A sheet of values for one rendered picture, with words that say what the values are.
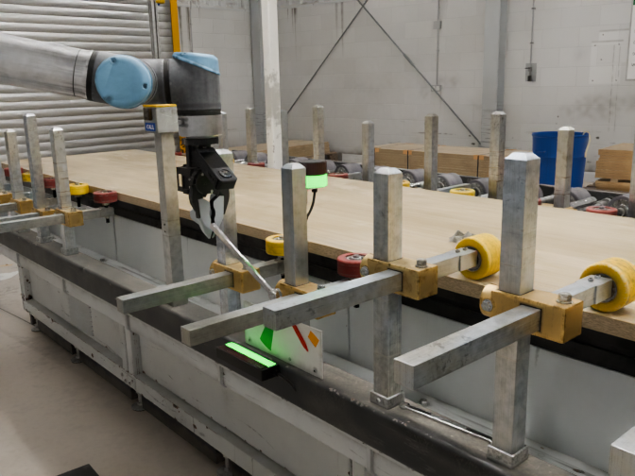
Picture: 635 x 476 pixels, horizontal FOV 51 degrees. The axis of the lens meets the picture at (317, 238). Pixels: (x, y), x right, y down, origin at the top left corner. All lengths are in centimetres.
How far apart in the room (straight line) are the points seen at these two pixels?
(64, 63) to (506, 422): 93
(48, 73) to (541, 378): 101
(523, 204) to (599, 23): 765
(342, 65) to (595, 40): 383
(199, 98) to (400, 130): 858
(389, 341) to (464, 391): 27
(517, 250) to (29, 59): 86
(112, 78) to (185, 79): 19
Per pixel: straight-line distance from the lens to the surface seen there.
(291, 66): 1125
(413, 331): 142
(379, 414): 120
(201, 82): 136
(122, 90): 122
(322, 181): 131
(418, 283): 107
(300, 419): 148
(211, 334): 118
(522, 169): 93
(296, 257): 130
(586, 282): 109
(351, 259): 138
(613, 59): 847
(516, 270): 96
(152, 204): 220
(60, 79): 126
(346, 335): 158
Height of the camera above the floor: 127
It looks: 13 degrees down
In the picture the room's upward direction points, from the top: 1 degrees counter-clockwise
